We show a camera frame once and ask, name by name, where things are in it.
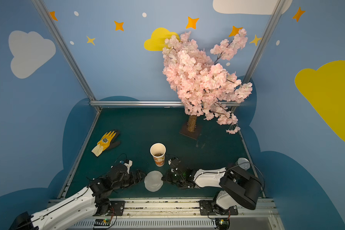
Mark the round white leak-proof paper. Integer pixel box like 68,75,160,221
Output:
144,171,163,192

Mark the printed paper milk tea cup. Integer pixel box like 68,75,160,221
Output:
150,143,166,167

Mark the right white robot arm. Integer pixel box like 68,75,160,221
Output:
162,158,263,216

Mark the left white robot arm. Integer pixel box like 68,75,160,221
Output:
9,160,147,230

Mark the yellow black work glove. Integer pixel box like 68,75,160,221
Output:
92,130,121,157

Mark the brown square tree base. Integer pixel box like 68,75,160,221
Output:
179,123,202,140

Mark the left green circuit board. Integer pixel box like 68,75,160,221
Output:
93,218,112,229

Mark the green circuit board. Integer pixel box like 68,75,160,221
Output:
93,218,112,229
215,218,230,230

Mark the right green circuit board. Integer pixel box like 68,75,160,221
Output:
215,218,230,230

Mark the silver tin can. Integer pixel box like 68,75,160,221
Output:
236,158,251,170

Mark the pink cherry blossom tree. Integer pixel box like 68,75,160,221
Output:
163,28,253,134

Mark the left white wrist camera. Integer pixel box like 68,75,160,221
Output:
124,160,133,174

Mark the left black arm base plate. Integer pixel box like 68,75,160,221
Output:
96,200,125,216

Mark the aluminium front rail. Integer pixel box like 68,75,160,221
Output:
45,197,285,230

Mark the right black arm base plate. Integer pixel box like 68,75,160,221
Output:
199,200,238,216

